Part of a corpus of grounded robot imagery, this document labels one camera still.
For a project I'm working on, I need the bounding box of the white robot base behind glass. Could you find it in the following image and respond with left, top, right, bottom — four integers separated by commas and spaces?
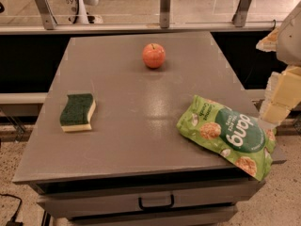
65, 0, 103, 24

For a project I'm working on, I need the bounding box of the green dang chips bag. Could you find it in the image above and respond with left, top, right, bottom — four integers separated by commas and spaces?
177, 95, 276, 181

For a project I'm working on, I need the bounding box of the black drawer handle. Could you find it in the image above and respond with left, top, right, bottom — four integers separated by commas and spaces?
138, 194, 175, 211

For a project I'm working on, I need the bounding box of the grey drawer cabinet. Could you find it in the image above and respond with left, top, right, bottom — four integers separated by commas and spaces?
14, 32, 261, 226

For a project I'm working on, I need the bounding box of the black cable on floor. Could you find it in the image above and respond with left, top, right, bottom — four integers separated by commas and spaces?
0, 193, 24, 226

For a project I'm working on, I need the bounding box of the left metal rail bracket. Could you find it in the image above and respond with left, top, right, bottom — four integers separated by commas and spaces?
35, 0, 57, 30

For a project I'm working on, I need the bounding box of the red apple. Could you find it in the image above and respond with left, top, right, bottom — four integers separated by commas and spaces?
142, 43, 166, 69

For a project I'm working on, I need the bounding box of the middle metal rail bracket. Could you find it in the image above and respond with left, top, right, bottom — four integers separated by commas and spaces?
159, 0, 171, 28

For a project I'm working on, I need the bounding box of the green and yellow sponge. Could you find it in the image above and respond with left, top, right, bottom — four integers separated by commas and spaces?
59, 93, 96, 132

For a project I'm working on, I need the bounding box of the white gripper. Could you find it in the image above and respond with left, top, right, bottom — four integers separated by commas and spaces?
256, 1, 301, 125

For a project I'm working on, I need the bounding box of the metal rail bracket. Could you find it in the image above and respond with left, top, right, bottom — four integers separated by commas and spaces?
35, 0, 57, 30
232, 0, 252, 27
159, 0, 171, 28

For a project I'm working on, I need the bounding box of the right metal rail bracket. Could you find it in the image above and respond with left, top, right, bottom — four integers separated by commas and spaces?
232, 0, 252, 27

